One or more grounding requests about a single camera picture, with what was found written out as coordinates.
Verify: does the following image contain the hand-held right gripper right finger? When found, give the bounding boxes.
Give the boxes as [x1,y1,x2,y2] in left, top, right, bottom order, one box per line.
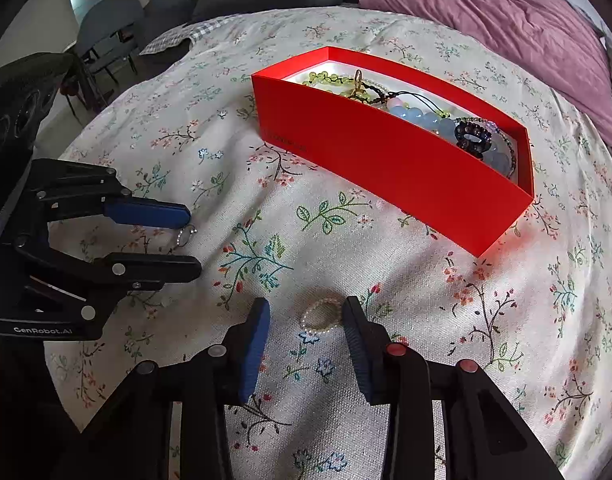
[342,296,567,480]

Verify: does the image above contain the grey checked cloth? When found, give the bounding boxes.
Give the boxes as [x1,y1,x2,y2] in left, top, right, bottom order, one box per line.
[138,14,237,57]

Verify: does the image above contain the black hair claw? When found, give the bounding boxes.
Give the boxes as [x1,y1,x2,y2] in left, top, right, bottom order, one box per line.
[453,116,497,158]

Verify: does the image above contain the purple duvet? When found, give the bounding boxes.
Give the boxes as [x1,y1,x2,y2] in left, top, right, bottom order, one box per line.
[358,0,612,153]

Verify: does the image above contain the dark multicolour bead bracelet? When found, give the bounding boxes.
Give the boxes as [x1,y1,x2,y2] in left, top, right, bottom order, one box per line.
[478,117,519,178]

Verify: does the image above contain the floral bedsheet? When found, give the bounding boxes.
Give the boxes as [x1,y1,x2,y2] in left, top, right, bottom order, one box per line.
[43,5,612,480]

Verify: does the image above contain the red jewelry box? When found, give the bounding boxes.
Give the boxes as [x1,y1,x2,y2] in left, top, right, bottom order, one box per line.
[251,46,535,256]

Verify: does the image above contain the green bead cord bracelet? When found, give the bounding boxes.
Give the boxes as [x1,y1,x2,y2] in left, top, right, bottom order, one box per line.
[301,71,449,118]

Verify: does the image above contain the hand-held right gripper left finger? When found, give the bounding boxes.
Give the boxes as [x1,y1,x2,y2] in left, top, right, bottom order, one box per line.
[61,297,272,480]

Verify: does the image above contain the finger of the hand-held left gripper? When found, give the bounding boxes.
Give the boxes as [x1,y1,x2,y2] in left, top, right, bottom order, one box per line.
[16,237,202,318]
[33,160,191,226]

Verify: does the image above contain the small pearl bracelet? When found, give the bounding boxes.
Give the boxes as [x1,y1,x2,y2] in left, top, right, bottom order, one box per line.
[300,296,343,333]

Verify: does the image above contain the light blue bead bracelet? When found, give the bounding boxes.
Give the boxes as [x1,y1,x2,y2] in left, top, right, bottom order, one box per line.
[386,97,517,178]

